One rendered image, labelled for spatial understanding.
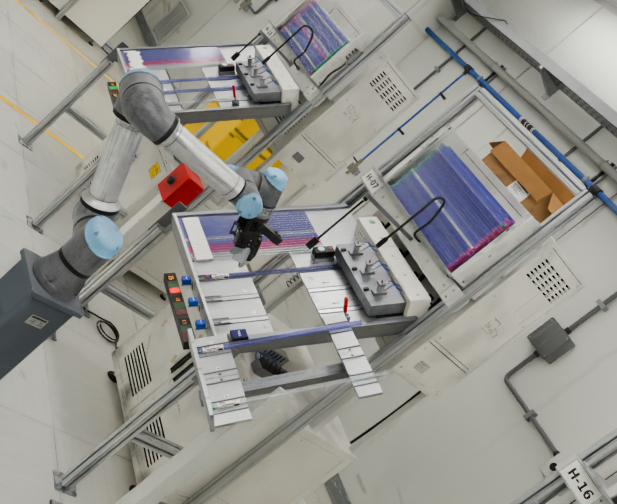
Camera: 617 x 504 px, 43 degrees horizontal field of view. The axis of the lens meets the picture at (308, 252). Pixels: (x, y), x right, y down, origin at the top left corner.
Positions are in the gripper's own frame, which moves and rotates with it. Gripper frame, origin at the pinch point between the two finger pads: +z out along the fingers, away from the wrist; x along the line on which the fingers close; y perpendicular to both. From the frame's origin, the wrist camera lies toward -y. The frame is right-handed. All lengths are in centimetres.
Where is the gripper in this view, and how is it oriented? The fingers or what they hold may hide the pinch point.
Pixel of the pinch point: (242, 263)
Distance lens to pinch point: 258.0
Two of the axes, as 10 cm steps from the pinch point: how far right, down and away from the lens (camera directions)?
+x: 3.2, 6.1, -7.2
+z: -4.0, 7.8, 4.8
